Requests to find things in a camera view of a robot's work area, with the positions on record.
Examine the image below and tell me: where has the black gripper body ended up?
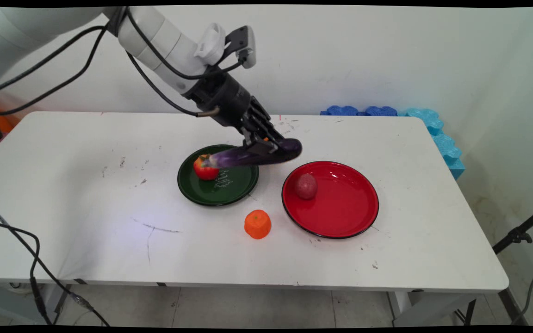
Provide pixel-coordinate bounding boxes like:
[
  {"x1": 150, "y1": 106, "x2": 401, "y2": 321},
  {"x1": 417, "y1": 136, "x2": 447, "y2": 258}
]
[{"x1": 185, "y1": 71, "x2": 253, "y2": 130}]

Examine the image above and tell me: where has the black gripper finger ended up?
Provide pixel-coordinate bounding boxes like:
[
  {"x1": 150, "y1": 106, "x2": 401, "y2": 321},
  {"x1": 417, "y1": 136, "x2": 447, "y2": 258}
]
[
  {"x1": 247, "y1": 95, "x2": 291, "y2": 142},
  {"x1": 238, "y1": 117, "x2": 279, "y2": 156}
]

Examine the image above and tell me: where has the purple toy eggplant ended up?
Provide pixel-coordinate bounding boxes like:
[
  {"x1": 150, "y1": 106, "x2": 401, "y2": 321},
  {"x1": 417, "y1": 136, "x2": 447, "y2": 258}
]
[{"x1": 208, "y1": 138, "x2": 303, "y2": 168}]

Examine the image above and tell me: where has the red toy tomato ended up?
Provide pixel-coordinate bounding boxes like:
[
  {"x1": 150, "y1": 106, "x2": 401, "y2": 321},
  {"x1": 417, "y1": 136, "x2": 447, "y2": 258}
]
[{"x1": 193, "y1": 154, "x2": 221, "y2": 181}]

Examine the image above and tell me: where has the dark red toy onion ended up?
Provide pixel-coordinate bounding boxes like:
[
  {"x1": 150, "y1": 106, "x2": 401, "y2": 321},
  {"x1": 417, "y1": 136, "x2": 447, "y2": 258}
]
[{"x1": 294, "y1": 173, "x2": 318, "y2": 200}]

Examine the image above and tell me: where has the dark green plate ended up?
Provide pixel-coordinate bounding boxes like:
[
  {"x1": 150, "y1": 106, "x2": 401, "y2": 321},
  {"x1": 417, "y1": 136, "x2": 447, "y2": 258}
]
[{"x1": 177, "y1": 144, "x2": 260, "y2": 207}]

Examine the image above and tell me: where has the dark blue foam mat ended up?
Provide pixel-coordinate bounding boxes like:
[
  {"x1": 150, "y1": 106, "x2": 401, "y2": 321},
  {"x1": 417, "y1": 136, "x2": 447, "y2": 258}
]
[
  {"x1": 359, "y1": 106, "x2": 398, "y2": 117},
  {"x1": 321, "y1": 105, "x2": 360, "y2": 116}
]

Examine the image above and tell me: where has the orange toy tangerine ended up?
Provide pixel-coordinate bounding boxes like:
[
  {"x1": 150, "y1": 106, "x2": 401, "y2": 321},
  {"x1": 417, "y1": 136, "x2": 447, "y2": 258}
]
[{"x1": 244, "y1": 209, "x2": 272, "y2": 240}]

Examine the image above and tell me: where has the red plate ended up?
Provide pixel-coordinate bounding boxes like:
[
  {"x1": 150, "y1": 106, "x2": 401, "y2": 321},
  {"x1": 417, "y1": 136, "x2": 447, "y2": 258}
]
[{"x1": 281, "y1": 160, "x2": 380, "y2": 240}]

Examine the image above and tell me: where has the light blue foam mat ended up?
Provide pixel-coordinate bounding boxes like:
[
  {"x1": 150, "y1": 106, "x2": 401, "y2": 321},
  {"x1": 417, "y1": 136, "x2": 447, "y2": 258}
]
[{"x1": 398, "y1": 108, "x2": 465, "y2": 180}]

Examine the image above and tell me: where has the orange object behind table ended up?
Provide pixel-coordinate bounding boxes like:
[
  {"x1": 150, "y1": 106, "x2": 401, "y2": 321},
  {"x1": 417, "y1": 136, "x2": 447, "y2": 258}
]
[{"x1": 0, "y1": 107, "x2": 20, "y2": 135}]

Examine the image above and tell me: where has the white table leg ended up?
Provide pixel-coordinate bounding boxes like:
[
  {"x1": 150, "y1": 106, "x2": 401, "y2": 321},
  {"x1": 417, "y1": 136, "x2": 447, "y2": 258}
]
[{"x1": 386, "y1": 290, "x2": 480, "y2": 327}]

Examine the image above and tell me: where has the black tripod stand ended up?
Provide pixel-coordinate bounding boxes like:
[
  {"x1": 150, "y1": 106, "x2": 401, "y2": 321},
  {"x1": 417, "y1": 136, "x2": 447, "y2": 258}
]
[{"x1": 492, "y1": 203, "x2": 533, "y2": 325}]

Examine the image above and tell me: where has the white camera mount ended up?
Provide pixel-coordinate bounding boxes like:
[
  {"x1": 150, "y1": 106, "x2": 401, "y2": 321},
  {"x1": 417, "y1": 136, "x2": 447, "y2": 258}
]
[{"x1": 194, "y1": 22, "x2": 227, "y2": 66}]

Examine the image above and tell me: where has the black camera cable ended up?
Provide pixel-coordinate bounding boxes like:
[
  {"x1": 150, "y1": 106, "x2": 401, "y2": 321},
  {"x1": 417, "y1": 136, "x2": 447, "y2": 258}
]
[{"x1": 0, "y1": 6, "x2": 248, "y2": 98}]

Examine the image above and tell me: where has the black floor cable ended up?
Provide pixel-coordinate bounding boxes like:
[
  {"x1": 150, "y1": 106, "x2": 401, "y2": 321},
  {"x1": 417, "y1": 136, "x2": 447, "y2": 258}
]
[{"x1": 0, "y1": 219, "x2": 55, "y2": 326}]

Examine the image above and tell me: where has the thin black cable with connector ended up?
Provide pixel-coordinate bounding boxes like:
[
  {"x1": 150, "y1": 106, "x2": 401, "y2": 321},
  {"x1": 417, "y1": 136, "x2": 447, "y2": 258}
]
[{"x1": 0, "y1": 200, "x2": 111, "y2": 327}]

